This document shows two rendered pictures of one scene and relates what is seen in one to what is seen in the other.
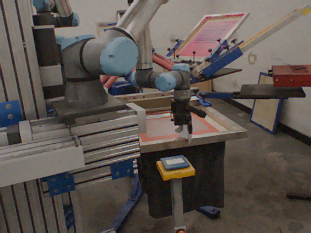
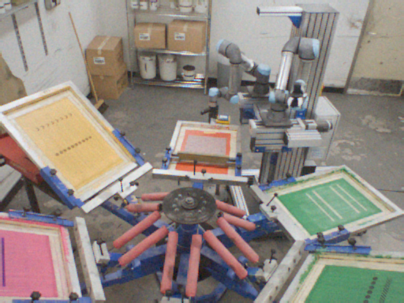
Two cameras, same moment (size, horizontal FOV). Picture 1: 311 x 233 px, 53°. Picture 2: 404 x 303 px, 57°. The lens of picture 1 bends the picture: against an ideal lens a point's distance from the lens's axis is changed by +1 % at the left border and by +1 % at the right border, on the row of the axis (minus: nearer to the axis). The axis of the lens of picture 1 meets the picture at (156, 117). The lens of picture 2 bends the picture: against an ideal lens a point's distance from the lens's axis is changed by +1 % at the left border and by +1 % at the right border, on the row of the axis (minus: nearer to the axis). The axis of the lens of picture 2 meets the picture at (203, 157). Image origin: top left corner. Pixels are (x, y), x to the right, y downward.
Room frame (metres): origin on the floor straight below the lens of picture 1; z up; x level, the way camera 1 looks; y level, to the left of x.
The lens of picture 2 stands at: (4.21, 0.59, 2.69)
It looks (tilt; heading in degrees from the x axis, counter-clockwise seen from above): 35 degrees down; 195
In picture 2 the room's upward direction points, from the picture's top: 3 degrees clockwise
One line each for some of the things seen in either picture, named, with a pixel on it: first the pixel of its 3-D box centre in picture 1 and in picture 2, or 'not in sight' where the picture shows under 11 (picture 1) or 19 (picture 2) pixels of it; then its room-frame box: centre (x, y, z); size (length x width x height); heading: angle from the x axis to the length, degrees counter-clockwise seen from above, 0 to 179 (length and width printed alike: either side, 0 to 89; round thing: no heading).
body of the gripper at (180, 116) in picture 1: (181, 111); (213, 111); (1.37, -0.11, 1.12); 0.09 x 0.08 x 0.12; 101
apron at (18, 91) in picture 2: not in sight; (7, 90); (1.58, -2.09, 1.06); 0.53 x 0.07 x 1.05; 11
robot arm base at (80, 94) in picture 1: (84, 88); (261, 85); (1.09, 0.25, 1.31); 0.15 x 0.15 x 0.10
